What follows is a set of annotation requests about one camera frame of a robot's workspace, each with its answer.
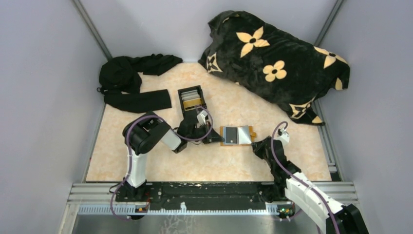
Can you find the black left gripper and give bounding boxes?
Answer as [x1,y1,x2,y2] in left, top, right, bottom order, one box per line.
[186,121,225,144]

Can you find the grey credit card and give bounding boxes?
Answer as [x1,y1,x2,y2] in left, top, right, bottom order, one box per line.
[224,127,238,145]

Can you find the yellow leather card holder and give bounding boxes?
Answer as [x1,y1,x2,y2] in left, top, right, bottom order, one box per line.
[220,125,257,146]

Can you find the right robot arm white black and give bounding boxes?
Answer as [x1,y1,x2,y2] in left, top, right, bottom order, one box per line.
[251,133,369,234]

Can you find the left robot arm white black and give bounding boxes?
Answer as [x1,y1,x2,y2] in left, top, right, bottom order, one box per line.
[122,110,224,202]

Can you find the gold card in bin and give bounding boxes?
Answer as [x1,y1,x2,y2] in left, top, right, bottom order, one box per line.
[183,98,202,111]

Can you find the stack of cards in bin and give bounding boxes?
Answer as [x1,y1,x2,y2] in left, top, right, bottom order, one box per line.
[181,90,200,101]

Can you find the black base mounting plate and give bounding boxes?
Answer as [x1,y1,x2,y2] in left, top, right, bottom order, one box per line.
[115,182,288,211]

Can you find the black blanket yellow flowers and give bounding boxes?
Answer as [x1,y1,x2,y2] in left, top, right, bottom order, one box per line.
[199,10,350,126]

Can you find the black crumpled garment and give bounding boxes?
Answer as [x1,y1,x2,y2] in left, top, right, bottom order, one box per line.
[96,54,183,114]

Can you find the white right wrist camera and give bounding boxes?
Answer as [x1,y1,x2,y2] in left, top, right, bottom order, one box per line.
[276,130,290,146]

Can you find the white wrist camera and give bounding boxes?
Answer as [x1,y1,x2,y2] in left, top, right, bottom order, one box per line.
[276,130,290,146]
[196,110,208,125]

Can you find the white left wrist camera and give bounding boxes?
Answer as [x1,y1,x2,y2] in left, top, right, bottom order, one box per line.
[196,110,208,125]

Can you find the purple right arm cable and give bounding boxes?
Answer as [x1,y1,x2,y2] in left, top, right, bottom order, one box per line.
[270,121,341,234]

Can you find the aluminium frame rail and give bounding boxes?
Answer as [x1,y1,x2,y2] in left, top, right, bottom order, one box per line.
[67,181,359,215]

